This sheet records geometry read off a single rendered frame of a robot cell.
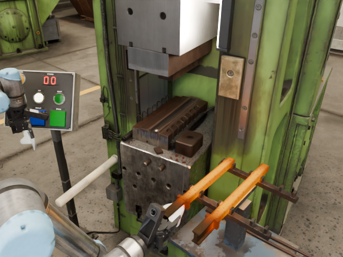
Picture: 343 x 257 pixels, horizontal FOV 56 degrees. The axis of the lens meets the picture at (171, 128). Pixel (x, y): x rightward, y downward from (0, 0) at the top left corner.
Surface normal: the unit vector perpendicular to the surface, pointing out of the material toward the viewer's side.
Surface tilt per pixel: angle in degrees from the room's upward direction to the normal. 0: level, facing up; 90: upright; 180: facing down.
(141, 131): 90
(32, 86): 60
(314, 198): 0
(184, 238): 0
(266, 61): 90
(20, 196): 18
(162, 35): 90
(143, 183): 90
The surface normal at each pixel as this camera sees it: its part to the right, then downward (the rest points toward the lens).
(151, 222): -0.54, -0.15
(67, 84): -0.07, 0.00
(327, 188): 0.01, -0.86
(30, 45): 0.67, 0.38
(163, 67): -0.51, 0.43
